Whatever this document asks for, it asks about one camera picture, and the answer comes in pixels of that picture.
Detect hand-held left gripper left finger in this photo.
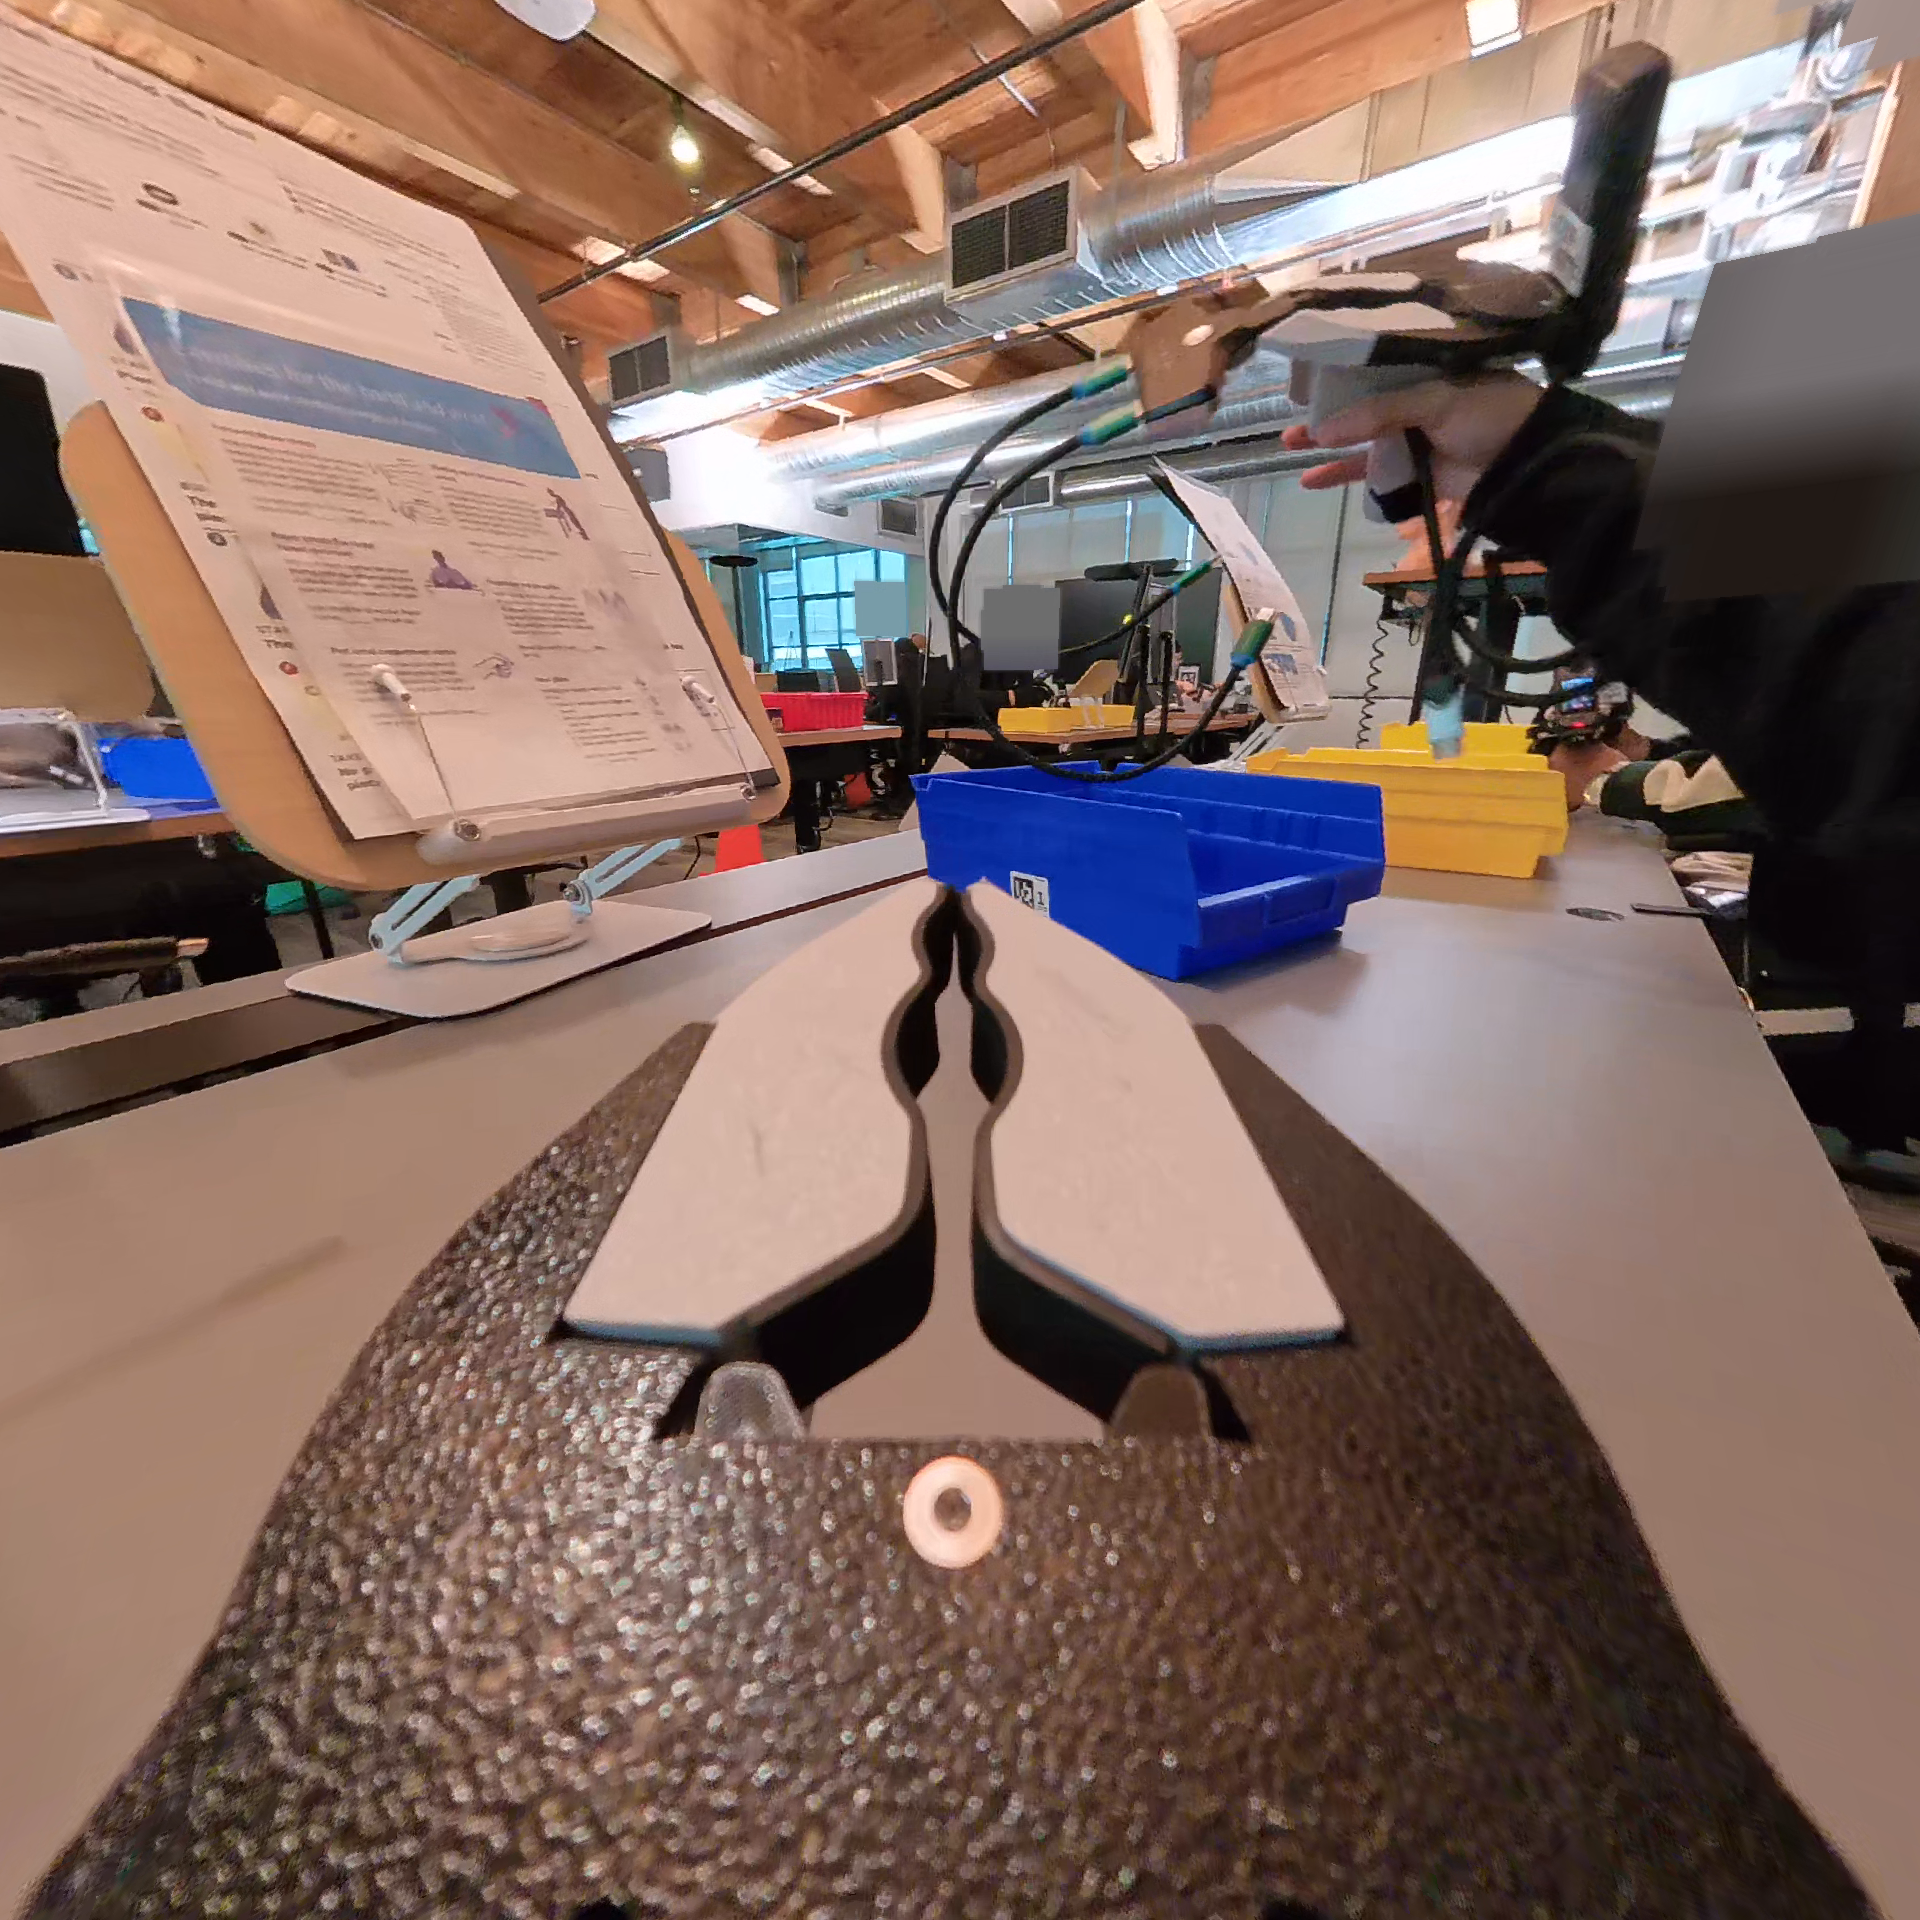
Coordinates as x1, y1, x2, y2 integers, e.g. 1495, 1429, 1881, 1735
562, 881, 962, 1408

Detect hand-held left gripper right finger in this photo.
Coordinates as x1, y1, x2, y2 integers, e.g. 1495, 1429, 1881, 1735
960, 881, 1349, 1419

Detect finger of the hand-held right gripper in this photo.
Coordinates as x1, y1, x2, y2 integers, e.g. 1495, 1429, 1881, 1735
1231, 291, 1472, 370

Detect person's right forearm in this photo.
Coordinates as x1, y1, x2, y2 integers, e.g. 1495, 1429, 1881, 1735
1476, 382, 1668, 678

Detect person's right hand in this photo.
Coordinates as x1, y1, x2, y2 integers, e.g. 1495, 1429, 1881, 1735
1278, 373, 1518, 527

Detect document stand with paper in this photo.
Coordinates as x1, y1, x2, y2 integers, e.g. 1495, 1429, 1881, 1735
1155, 455, 1334, 719

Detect black computer monitor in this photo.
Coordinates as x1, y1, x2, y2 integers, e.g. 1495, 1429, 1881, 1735
1056, 575, 1189, 678

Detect person's black hoodie torso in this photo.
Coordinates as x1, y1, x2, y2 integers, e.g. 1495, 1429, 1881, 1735
1634, 575, 1920, 1158

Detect small blue plastic bin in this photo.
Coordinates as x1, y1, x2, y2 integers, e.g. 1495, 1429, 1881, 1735
97, 726, 220, 803

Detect printed paper sheets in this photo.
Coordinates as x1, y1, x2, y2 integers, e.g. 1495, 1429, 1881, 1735
0, 13, 761, 842

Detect wooden document stand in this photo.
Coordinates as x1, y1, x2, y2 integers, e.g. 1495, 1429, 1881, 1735
56, 239, 793, 1021

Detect clear plastic box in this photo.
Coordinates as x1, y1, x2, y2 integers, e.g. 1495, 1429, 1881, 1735
0, 703, 153, 830

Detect silver air duct with vents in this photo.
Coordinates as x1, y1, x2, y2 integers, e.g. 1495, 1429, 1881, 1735
607, 149, 1518, 408

